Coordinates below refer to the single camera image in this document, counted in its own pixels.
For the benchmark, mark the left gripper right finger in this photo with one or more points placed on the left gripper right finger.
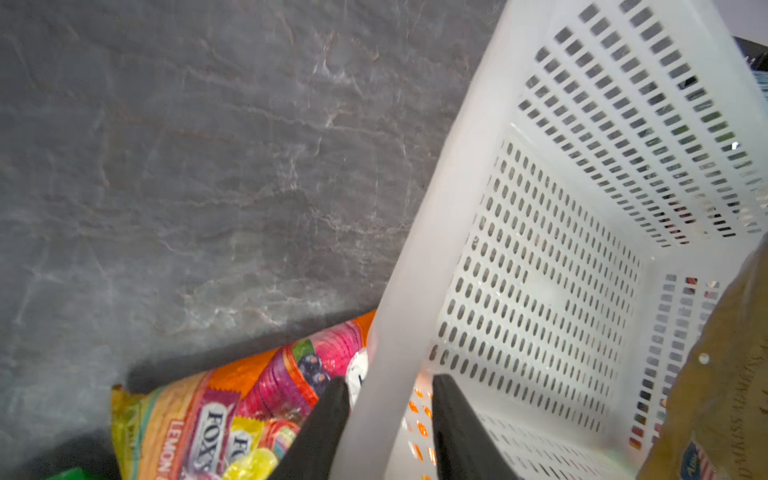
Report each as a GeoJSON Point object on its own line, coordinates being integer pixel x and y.
{"type": "Point", "coordinates": [464, 449]}

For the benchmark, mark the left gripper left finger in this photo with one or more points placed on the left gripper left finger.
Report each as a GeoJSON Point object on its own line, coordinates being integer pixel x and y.
{"type": "Point", "coordinates": [312, 453]}

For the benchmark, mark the gold red candy bag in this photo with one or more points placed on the gold red candy bag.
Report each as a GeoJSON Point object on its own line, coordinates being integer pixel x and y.
{"type": "Point", "coordinates": [716, 425]}

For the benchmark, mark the white plastic perforated basket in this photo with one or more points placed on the white plastic perforated basket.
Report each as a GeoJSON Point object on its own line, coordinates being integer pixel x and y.
{"type": "Point", "coordinates": [602, 184]}

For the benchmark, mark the orange Fox's candy bag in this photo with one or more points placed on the orange Fox's candy bag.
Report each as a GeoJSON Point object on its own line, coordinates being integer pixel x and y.
{"type": "Point", "coordinates": [236, 421]}

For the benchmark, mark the green Fox's candy bag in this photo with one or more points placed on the green Fox's candy bag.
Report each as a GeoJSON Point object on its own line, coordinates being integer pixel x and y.
{"type": "Point", "coordinates": [77, 473]}

